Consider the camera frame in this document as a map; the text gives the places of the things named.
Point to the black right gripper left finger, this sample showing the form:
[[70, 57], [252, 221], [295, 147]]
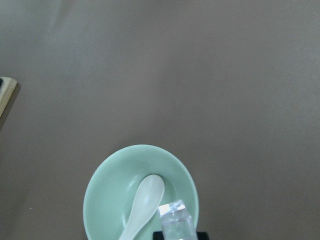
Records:
[[158, 235]]

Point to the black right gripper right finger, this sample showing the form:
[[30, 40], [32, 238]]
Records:
[[202, 235]]

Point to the white ceramic spoon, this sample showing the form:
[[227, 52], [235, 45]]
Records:
[[146, 201]]

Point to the mint green bowl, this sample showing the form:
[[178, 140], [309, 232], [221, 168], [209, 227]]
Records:
[[111, 190]]

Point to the bamboo cutting board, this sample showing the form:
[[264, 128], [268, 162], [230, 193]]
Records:
[[7, 87]]

